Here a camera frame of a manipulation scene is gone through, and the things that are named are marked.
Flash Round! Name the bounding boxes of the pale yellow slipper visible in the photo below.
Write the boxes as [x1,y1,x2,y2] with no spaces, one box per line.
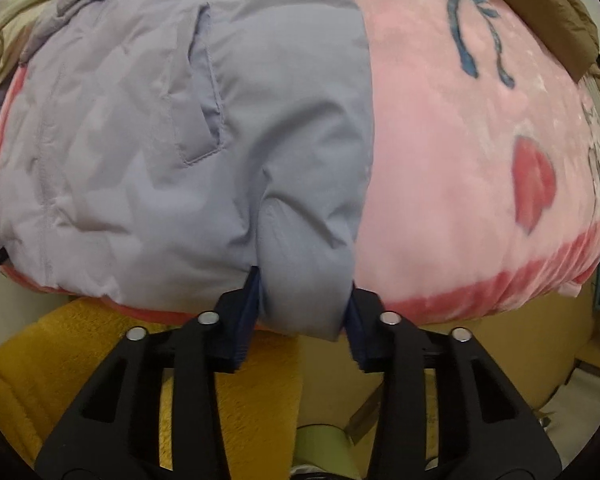
[295,424,356,480]

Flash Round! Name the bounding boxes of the person's yellow fleece pants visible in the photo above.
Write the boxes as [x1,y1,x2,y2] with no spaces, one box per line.
[0,297,301,471]

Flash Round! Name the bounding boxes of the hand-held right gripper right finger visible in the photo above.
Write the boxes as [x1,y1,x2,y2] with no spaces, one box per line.
[342,282,563,480]

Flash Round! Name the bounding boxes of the lavender puffer jacket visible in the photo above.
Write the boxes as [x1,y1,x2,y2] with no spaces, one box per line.
[0,0,373,343]

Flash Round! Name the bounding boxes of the pink printed blanket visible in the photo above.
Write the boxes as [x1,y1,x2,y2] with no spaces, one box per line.
[0,0,600,333]

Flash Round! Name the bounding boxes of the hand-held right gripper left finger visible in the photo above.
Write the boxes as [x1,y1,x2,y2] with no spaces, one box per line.
[34,266,261,480]

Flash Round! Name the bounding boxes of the brown puffer jacket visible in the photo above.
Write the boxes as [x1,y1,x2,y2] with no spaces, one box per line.
[450,0,600,81]

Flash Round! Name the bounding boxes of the cream quilted coat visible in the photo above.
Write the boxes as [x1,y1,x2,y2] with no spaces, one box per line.
[0,0,88,86]

